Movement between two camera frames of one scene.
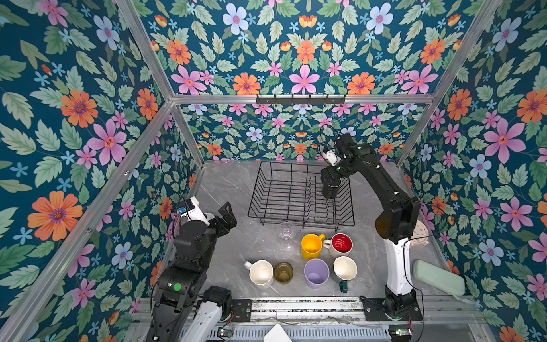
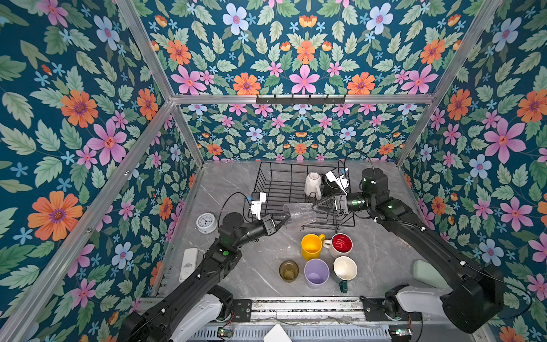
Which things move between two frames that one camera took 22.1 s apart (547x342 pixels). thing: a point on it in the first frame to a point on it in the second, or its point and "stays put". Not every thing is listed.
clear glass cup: x=285 y=233 to x=301 y=214
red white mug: x=340 y=244 stays put
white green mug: x=345 y=268 stays put
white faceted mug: x=261 y=273 to x=313 y=184
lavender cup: x=316 y=273 stays put
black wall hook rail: x=300 y=100 stays put
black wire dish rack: x=291 y=192 stays put
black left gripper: x=224 y=227 to x=270 y=224
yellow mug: x=311 y=244 stays put
